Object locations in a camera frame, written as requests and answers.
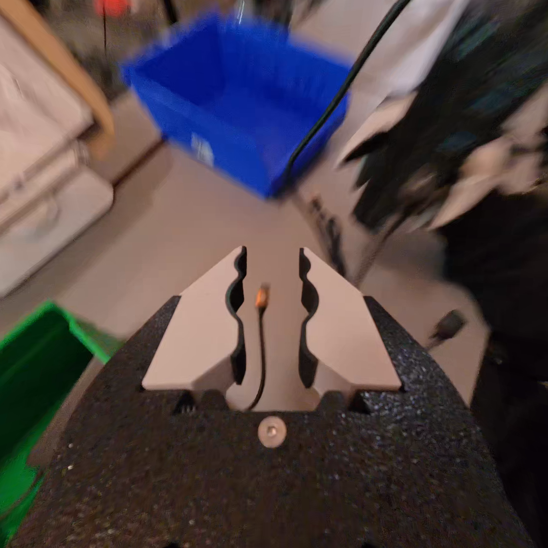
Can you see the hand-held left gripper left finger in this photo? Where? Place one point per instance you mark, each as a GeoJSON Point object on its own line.
{"type": "Point", "coordinates": [197, 334]}

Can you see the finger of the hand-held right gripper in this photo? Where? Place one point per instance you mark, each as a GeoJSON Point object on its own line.
{"type": "Point", "coordinates": [492, 171]}
{"type": "Point", "coordinates": [376, 128]}

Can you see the orange traffic cone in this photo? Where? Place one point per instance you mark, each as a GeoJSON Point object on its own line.
{"type": "Point", "coordinates": [112, 6]}

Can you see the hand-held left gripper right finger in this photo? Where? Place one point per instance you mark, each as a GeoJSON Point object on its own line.
{"type": "Point", "coordinates": [346, 334]}

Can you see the person's right forearm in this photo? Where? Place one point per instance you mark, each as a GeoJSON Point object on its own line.
{"type": "Point", "coordinates": [505, 278]}

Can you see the blue plastic bin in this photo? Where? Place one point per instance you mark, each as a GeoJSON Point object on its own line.
{"type": "Point", "coordinates": [239, 107]}

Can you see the wood-framed tablet on stand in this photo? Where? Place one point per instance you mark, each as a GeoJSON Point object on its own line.
{"type": "Point", "coordinates": [34, 128]}

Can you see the green plastic bin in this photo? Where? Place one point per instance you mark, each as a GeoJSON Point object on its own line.
{"type": "Point", "coordinates": [34, 364]}

